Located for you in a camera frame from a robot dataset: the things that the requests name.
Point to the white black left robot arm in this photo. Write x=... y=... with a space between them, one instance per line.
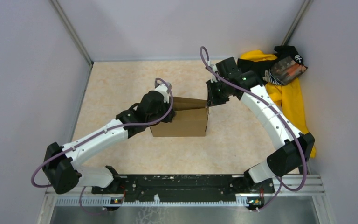
x=63 y=165

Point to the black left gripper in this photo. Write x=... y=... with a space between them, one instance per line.
x=170 y=117

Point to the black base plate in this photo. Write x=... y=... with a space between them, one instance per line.
x=183 y=188

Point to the yellow cloth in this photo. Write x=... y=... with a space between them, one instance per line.
x=288 y=97

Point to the brown cardboard box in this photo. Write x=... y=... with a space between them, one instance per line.
x=191 y=119

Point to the patterned grey pouch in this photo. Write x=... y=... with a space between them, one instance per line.
x=285 y=70

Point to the aluminium frame rail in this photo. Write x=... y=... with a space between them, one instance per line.
x=290 y=186

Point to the black cloth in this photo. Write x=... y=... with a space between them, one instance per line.
x=280 y=51

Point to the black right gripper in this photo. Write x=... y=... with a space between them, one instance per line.
x=212 y=100

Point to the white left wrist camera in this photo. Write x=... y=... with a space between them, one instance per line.
x=164 y=89

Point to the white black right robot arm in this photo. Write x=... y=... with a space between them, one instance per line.
x=292 y=147

